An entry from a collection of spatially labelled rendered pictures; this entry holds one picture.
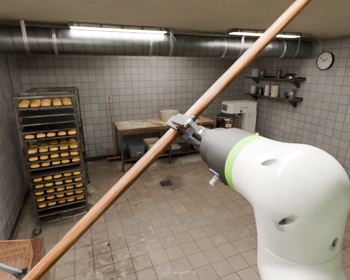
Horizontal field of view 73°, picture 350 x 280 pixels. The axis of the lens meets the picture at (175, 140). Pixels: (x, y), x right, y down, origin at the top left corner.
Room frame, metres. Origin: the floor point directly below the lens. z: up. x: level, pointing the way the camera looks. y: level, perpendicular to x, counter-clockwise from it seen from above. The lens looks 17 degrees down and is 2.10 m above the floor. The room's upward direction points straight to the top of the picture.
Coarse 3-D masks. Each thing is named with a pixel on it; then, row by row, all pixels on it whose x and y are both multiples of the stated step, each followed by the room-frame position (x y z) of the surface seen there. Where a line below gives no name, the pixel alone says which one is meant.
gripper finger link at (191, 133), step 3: (177, 126) 0.52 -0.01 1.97; (180, 129) 0.52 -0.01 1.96; (183, 129) 0.50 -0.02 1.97; (186, 129) 0.50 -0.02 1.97; (192, 129) 0.48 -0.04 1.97; (186, 132) 0.49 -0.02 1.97; (189, 132) 0.48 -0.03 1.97; (192, 132) 0.48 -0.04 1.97; (189, 135) 0.47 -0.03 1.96; (192, 135) 0.47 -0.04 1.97; (192, 138) 0.46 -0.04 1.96; (195, 138) 0.46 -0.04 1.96; (195, 141) 0.45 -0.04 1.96; (198, 141) 0.44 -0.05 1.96; (198, 144) 0.44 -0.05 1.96
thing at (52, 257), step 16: (304, 0) 0.71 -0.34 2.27; (288, 16) 0.69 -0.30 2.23; (272, 32) 0.67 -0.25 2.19; (256, 48) 0.65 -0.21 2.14; (240, 64) 0.63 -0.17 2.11; (224, 80) 0.62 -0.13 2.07; (208, 96) 0.60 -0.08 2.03; (192, 112) 0.58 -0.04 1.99; (160, 144) 0.55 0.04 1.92; (144, 160) 0.54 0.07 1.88; (128, 176) 0.52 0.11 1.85; (112, 192) 0.50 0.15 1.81; (96, 208) 0.49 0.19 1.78; (80, 224) 0.47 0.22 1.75; (64, 240) 0.46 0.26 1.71; (48, 256) 0.45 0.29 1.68; (32, 272) 0.43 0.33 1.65
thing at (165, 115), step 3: (162, 111) 5.57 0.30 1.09; (165, 111) 5.62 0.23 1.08; (168, 111) 5.65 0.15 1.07; (171, 111) 5.64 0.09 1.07; (174, 111) 5.61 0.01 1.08; (177, 111) 5.52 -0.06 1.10; (162, 114) 5.32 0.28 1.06; (165, 114) 5.27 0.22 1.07; (168, 114) 5.25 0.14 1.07; (171, 114) 5.26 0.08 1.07; (174, 114) 5.30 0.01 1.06; (162, 117) 5.34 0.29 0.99; (165, 117) 5.28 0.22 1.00; (168, 117) 5.26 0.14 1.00; (162, 120) 5.38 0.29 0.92; (165, 120) 5.30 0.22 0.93
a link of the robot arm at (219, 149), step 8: (232, 128) 0.38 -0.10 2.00; (216, 136) 0.38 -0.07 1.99; (224, 136) 0.36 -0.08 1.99; (232, 136) 0.35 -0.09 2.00; (240, 136) 0.34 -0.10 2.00; (248, 136) 0.34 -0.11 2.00; (216, 144) 0.36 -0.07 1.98; (224, 144) 0.34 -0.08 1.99; (232, 144) 0.33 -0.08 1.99; (208, 152) 0.37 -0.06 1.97; (216, 152) 0.35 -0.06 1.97; (224, 152) 0.33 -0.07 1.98; (208, 160) 0.36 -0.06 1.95; (216, 160) 0.34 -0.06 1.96; (224, 160) 0.33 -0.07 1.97; (216, 168) 0.34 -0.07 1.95; (224, 168) 0.32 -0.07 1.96; (216, 176) 0.35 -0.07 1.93; (224, 176) 0.32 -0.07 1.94; (224, 184) 0.35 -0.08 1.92
